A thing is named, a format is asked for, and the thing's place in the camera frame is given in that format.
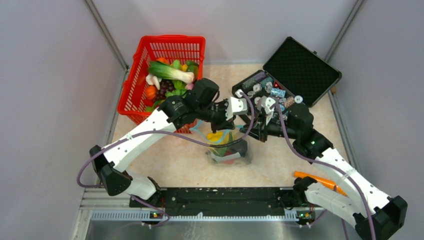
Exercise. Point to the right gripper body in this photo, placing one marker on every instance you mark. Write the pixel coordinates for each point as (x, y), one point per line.
(272, 129)

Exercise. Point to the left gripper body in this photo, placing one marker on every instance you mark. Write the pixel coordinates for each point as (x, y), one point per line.
(216, 125)

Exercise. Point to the yellow bell pepper toy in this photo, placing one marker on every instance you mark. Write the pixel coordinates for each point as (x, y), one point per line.
(219, 138)

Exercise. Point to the clear zip top bag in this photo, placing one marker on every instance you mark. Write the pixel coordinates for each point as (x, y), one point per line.
(231, 158)

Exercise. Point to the green chili pepper toy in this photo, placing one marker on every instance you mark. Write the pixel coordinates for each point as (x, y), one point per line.
(220, 151)

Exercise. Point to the purple eggplant toy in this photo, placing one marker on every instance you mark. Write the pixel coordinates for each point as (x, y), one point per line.
(241, 147)

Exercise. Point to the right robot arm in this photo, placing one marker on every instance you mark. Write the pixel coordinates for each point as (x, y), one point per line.
(374, 214)

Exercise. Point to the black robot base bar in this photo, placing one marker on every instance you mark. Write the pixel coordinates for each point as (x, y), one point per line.
(233, 202)

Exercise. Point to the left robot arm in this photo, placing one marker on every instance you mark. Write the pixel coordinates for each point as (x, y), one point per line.
(111, 162)

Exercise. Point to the black poker chip case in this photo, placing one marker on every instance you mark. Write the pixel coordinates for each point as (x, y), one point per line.
(292, 72)

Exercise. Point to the dark purple grapes toy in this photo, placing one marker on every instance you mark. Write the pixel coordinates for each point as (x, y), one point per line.
(165, 86)

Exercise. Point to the orange pumpkin toy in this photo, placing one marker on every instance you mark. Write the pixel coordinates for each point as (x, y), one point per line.
(150, 92)

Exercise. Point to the orange toy carrot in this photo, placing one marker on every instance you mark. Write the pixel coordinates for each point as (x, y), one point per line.
(325, 182)

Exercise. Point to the green bok choy toy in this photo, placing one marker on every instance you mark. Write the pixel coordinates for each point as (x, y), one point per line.
(165, 71)

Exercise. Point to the white mushroom toy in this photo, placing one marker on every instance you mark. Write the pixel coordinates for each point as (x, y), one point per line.
(153, 80)

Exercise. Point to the orange fruit toy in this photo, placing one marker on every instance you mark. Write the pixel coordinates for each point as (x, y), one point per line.
(163, 60)

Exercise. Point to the red plastic basket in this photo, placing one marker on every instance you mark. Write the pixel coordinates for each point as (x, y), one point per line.
(133, 101)

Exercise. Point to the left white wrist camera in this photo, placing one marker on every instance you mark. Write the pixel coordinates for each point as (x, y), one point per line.
(236, 105)

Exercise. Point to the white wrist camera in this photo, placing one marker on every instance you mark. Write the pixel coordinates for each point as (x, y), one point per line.
(266, 106)
(236, 105)

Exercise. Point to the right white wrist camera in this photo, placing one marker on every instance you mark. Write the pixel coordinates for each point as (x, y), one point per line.
(266, 106)

